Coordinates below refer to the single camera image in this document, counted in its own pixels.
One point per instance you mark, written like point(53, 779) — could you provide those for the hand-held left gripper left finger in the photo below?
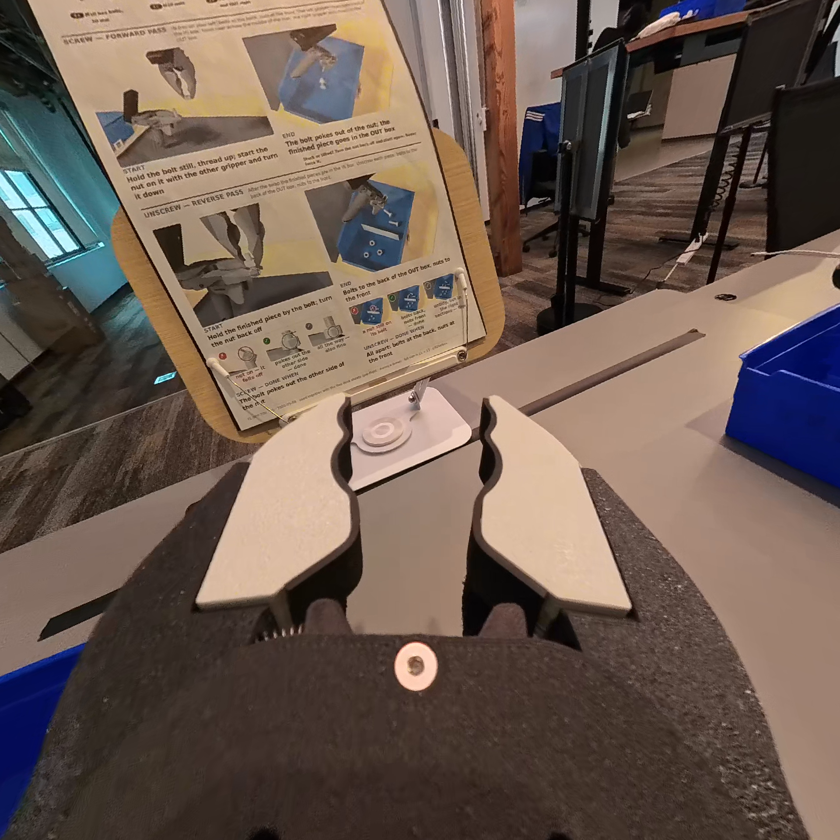
point(282, 505)

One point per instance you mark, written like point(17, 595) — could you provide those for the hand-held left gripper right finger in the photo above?
point(544, 518)

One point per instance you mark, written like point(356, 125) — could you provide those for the blue plastic bin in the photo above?
point(26, 722)
point(794, 407)
point(689, 8)

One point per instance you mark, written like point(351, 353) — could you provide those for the white page holder bar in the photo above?
point(394, 380)

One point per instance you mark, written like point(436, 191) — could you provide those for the white power strip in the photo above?
point(689, 253)

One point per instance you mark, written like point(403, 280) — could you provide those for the printed instruction sheet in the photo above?
point(262, 164)

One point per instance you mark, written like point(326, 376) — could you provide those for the blue jacket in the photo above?
point(541, 151)

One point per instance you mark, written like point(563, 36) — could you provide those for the glass window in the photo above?
point(39, 216)

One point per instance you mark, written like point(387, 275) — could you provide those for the dark monitor on stand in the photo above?
point(590, 131)

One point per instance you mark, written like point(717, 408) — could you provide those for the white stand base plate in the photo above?
point(439, 426)

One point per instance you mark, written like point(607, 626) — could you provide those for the wooden post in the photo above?
point(502, 131)

